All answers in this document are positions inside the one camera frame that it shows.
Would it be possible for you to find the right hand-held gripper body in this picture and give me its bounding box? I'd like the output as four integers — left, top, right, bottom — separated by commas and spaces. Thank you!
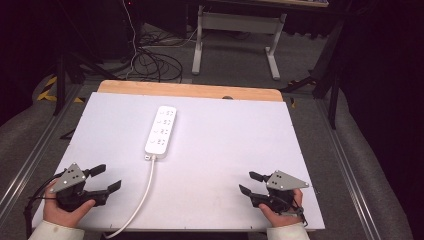
249, 169, 310, 214

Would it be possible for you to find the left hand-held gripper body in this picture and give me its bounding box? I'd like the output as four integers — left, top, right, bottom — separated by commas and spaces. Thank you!
49, 162, 110, 213

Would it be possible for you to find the person's right hand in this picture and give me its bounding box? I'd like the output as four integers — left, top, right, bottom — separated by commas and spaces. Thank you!
258, 187, 304, 229

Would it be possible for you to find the person's left hand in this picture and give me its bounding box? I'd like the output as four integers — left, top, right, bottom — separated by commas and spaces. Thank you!
42, 181, 97, 230

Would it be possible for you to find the white power strip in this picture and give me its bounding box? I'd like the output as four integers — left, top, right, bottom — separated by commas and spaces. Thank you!
143, 105, 178, 160

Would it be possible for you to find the yellow black floor tape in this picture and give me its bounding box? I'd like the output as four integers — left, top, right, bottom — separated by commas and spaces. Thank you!
36, 75, 85, 104

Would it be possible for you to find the black metal stand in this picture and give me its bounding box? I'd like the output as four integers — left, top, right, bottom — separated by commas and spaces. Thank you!
279, 18, 346, 130
52, 49, 118, 117

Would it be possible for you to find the dark curtain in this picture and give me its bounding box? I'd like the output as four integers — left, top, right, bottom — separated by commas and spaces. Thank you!
336, 0, 424, 240

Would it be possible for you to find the wooden desk top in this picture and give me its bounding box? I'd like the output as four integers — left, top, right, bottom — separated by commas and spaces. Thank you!
205, 0, 330, 9

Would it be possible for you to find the white power strip cable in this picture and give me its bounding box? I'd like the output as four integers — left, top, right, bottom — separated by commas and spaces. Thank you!
102, 154, 158, 240

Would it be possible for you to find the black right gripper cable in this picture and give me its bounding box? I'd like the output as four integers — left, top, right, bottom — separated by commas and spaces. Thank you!
289, 196, 310, 228

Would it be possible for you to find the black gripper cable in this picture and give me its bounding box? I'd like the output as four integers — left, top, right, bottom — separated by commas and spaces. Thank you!
22, 170, 68, 240
289, 196, 310, 228

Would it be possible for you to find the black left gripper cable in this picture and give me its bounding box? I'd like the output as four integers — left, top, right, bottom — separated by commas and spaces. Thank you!
22, 170, 68, 240

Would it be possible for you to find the aluminium floor rail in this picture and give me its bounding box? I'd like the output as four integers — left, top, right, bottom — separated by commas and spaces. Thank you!
0, 83, 84, 214
316, 99, 385, 240

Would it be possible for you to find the black floor cable bundle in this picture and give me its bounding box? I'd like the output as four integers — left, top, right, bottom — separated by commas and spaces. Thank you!
131, 29, 184, 84

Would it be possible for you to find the thin white floor cable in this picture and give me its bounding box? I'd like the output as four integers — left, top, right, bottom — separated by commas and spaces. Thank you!
121, 0, 140, 81

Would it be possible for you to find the white metal desk frame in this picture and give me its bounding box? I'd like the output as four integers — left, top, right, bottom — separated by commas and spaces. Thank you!
191, 4, 288, 81

